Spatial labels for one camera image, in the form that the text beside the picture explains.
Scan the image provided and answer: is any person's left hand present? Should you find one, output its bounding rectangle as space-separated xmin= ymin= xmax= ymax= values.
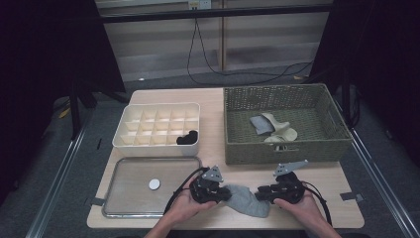
xmin=168 ymin=192 xmax=218 ymax=226

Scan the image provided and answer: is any person's right hand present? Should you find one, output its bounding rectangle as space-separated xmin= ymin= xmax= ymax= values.
xmin=272 ymin=192 xmax=329 ymax=231

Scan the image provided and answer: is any hand-held gripper cable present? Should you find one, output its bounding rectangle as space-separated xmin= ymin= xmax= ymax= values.
xmin=301 ymin=179 xmax=333 ymax=227
xmin=163 ymin=167 xmax=209 ymax=216

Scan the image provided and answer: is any black sock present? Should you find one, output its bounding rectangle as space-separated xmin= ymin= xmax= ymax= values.
xmin=175 ymin=133 xmax=191 ymax=146
xmin=184 ymin=129 xmax=199 ymax=145

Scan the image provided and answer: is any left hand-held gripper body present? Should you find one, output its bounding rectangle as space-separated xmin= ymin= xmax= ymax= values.
xmin=189 ymin=165 xmax=226 ymax=204

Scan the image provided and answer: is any white divided storage box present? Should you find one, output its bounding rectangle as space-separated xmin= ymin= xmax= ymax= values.
xmin=112 ymin=102 xmax=201 ymax=158

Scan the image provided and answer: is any metal rail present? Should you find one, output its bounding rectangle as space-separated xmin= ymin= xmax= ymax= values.
xmin=333 ymin=95 xmax=420 ymax=238
xmin=24 ymin=125 xmax=90 ymax=238

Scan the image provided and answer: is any right hand-held gripper cable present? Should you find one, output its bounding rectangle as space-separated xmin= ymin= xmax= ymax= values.
xmin=301 ymin=179 xmax=333 ymax=227

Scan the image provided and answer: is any black stand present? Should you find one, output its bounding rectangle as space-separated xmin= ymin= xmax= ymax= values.
xmin=341 ymin=68 xmax=361 ymax=128
xmin=67 ymin=78 xmax=83 ymax=140

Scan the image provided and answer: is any pale beige sock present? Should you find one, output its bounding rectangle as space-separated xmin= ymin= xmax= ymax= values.
xmin=261 ymin=112 xmax=292 ymax=134
xmin=262 ymin=127 xmax=299 ymax=144

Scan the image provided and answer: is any wall socket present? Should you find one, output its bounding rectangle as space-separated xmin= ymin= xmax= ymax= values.
xmin=187 ymin=0 xmax=212 ymax=10

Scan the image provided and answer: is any left hand-held gripper cable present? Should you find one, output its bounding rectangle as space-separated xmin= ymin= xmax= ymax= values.
xmin=163 ymin=167 xmax=209 ymax=216

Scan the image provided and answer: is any black curtain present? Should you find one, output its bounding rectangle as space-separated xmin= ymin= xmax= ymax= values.
xmin=310 ymin=0 xmax=420 ymax=167
xmin=0 ymin=0 xmax=127 ymax=206

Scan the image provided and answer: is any black floor cable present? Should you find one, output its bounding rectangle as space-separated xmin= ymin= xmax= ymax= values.
xmin=194 ymin=18 xmax=314 ymax=77
xmin=186 ymin=18 xmax=300 ymax=86

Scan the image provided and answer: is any black horizontal bar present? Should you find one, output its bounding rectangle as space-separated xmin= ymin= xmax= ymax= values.
xmin=98 ymin=3 xmax=333 ymax=24

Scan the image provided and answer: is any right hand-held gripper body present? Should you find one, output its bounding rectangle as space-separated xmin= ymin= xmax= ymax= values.
xmin=272 ymin=159 xmax=310 ymax=204

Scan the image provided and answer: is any green woven basket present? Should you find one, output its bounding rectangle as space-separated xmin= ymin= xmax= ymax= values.
xmin=223 ymin=82 xmax=354 ymax=166

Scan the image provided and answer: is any clear box lid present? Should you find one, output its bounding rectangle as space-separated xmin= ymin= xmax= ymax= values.
xmin=101 ymin=156 xmax=203 ymax=219

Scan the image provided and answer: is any grey tape piece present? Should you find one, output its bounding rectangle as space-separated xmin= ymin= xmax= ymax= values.
xmin=84 ymin=196 xmax=107 ymax=207
xmin=340 ymin=191 xmax=366 ymax=203

